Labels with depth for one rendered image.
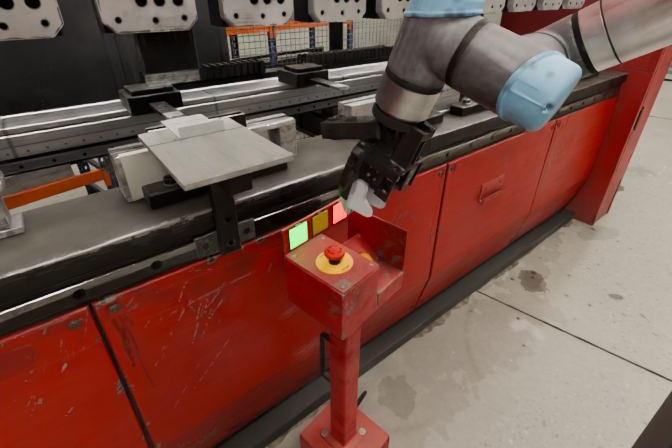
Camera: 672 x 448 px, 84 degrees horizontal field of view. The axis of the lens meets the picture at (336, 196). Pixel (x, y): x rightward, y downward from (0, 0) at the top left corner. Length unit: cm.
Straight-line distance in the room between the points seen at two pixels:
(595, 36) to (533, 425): 127
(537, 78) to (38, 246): 74
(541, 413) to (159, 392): 119
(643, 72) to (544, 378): 155
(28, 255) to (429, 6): 67
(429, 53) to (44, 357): 75
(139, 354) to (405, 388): 94
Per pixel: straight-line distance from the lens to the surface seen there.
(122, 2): 74
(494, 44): 42
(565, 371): 174
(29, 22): 72
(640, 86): 245
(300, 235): 75
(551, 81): 41
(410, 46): 44
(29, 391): 87
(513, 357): 170
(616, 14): 52
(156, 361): 91
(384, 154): 52
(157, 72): 79
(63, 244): 75
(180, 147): 69
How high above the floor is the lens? 123
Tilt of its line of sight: 29 degrees down
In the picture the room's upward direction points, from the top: straight up
